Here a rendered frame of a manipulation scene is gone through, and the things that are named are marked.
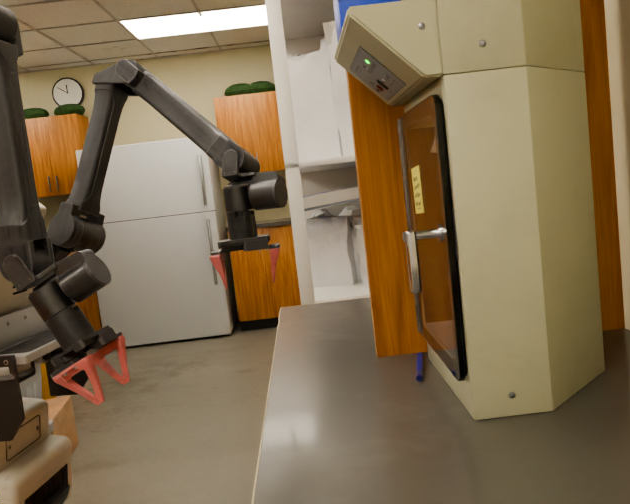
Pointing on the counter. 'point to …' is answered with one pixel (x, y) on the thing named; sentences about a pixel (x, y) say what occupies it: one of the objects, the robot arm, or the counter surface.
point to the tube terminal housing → (520, 202)
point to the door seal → (453, 235)
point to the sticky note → (417, 190)
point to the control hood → (395, 42)
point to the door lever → (417, 254)
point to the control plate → (375, 74)
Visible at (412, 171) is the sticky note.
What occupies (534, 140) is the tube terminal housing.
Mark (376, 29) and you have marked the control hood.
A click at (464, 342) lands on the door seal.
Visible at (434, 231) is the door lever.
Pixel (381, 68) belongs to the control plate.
